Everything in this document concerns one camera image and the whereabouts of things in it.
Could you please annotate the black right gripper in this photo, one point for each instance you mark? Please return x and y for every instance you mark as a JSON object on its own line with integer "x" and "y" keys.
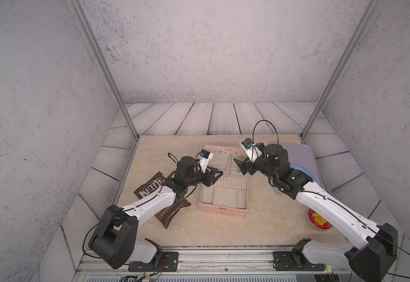
{"x": 248, "y": 164}

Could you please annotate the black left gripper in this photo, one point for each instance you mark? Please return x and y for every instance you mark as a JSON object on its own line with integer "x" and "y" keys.
{"x": 208, "y": 177}

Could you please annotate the pink jewelry box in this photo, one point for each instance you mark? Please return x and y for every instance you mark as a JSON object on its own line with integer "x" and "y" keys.
{"x": 229, "y": 195}

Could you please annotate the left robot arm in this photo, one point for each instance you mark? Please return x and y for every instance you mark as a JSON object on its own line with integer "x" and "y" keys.
{"x": 114, "y": 238}

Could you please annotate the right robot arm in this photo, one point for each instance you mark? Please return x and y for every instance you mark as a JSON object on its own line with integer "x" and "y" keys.
{"x": 371, "y": 249}

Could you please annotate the lilac tray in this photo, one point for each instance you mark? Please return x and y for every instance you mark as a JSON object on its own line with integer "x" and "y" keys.
{"x": 303, "y": 155}

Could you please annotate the blue plate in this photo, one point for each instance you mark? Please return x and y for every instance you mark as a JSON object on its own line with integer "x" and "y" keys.
{"x": 303, "y": 169}

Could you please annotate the brown kettle chips bag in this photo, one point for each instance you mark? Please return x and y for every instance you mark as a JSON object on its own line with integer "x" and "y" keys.
{"x": 162, "y": 202}

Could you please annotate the red yellow snack packet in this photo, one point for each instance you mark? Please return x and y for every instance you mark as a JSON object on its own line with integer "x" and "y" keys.
{"x": 317, "y": 220}

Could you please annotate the pink bowl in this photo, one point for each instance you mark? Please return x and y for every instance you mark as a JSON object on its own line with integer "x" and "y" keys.
{"x": 314, "y": 226}

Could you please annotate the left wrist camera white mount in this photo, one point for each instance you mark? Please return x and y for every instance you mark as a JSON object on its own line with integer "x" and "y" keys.
{"x": 204, "y": 157}

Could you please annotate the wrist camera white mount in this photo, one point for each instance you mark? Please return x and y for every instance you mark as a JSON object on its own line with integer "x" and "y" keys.
{"x": 204, "y": 157}
{"x": 252, "y": 151}

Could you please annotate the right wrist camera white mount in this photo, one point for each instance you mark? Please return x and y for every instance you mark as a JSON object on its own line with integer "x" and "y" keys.
{"x": 252, "y": 151}

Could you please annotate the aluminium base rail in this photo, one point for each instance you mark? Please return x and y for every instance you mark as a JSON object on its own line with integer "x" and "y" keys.
{"x": 216, "y": 264}

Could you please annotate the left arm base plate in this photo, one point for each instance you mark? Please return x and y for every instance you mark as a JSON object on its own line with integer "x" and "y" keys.
{"x": 166, "y": 261}

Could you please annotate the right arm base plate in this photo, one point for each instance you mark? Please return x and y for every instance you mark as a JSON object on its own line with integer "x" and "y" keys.
{"x": 293, "y": 261}

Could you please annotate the silver left frame post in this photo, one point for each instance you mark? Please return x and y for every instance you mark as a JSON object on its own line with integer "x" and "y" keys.
{"x": 90, "y": 38}

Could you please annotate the silver frame post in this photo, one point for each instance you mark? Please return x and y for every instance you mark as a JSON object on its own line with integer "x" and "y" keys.
{"x": 349, "y": 50}
{"x": 90, "y": 38}

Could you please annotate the silver right frame post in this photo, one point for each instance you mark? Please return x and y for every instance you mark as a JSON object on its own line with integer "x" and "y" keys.
{"x": 349, "y": 50}

